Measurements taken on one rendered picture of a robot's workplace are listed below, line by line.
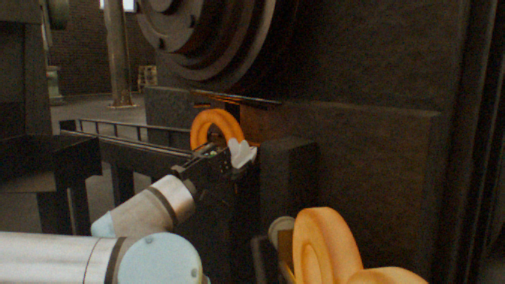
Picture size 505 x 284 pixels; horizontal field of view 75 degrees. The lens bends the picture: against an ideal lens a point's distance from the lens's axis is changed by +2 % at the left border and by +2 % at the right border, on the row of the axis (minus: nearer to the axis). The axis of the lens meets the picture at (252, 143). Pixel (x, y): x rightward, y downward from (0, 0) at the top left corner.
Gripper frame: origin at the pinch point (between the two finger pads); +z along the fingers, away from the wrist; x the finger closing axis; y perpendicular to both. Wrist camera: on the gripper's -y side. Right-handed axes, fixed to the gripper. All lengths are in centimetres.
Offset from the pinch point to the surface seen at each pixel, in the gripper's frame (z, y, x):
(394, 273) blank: -26, 13, -44
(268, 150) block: -4.3, 5.1, -10.0
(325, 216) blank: -19.9, 9.7, -33.3
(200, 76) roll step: -0.9, 18.8, 10.3
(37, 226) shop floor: -37, -67, 167
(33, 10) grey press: 45, 51, 277
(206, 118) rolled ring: -0.2, 7.3, 14.1
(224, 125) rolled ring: -0.4, 6.5, 7.3
